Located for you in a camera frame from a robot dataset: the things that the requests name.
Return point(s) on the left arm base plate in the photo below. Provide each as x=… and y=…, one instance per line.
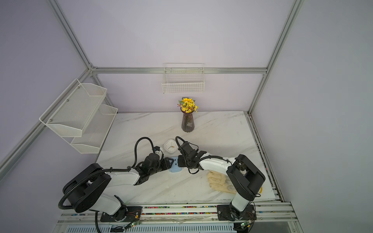
x=124, y=214

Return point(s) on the cream work glove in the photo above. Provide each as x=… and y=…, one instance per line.
x=220, y=182

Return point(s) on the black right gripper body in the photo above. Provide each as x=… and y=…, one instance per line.
x=182, y=162

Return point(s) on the white wire wall basket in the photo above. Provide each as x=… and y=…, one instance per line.
x=182, y=78

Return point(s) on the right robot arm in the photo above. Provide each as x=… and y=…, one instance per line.
x=241, y=172

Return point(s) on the white two-tier mesh shelf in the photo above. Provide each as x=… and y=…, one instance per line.
x=80, y=117

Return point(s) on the light blue alarm clock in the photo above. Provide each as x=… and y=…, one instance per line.
x=175, y=166

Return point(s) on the yellow flower bouquet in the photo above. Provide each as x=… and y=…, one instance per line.
x=187, y=105

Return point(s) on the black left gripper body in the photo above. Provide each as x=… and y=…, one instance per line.
x=162, y=165

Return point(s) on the aluminium front rail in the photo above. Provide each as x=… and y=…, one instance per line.
x=266, y=217

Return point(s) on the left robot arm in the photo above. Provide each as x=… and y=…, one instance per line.
x=87, y=190

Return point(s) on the aluminium frame profile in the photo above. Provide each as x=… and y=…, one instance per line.
x=39, y=50

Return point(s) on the dark glass vase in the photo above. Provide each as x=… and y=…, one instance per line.
x=187, y=121

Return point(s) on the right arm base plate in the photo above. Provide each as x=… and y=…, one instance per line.
x=230, y=213

